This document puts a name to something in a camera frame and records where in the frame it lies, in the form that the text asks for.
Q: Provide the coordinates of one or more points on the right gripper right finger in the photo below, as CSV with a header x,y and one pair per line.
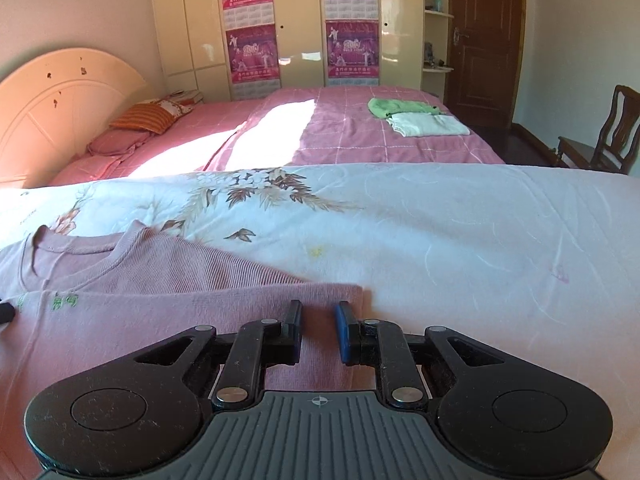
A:
x,y
394,356

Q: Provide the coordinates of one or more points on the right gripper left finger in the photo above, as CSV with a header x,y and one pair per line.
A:
x,y
257,346

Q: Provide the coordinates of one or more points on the pink long-sleeve sweater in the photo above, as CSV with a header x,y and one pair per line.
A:
x,y
84,301

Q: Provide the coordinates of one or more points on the white floral bed sheet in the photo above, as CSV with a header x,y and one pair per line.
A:
x,y
542,263

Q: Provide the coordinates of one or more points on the pink pillow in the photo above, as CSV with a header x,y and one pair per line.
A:
x,y
116,142

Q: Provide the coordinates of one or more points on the peach curved headboard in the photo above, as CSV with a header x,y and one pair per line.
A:
x,y
56,104

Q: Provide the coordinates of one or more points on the white folded cloth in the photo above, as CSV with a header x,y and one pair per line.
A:
x,y
412,125

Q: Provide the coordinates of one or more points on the pink checked bed cover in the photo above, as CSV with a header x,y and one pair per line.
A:
x,y
292,127

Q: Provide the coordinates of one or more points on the green folded cloth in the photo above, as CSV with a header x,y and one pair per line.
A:
x,y
386,108

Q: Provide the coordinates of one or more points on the orange striped pillow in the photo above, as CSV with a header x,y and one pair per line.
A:
x,y
148,117

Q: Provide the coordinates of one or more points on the lower left pink poster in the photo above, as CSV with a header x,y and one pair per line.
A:
x,y
253,61

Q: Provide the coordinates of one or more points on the lower right pink poster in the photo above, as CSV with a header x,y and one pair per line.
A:
x,y
352,53

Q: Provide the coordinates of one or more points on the dark wooden chair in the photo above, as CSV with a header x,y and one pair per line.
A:
x,y
617,147

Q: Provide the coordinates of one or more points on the cream wardrobe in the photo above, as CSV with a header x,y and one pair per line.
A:
x,y
194,53

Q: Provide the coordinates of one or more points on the dark brown door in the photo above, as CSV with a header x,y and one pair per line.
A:
x,y
485,53

